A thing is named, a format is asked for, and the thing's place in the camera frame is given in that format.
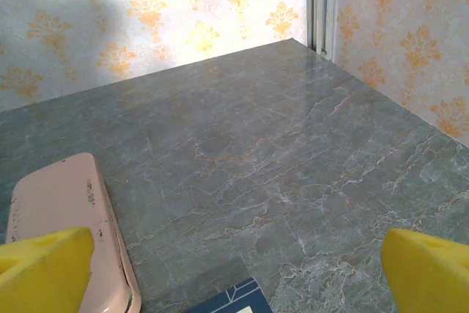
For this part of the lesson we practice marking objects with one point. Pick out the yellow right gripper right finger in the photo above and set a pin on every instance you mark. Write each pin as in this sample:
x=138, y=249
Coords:
x=428, y=276

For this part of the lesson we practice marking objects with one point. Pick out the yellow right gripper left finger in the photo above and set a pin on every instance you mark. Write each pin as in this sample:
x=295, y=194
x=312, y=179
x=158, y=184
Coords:
x=44, y=276

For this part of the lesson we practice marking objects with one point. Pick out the pink pencil case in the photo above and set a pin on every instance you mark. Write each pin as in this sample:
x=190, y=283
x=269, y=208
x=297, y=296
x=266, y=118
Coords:
x=55, y=195

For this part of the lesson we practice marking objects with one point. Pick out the dark blue book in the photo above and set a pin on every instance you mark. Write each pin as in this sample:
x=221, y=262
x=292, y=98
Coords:
x=234, y=298

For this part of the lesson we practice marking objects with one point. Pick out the aluminium frame corner post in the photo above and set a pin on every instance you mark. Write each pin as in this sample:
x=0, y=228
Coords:
x=322, y=5

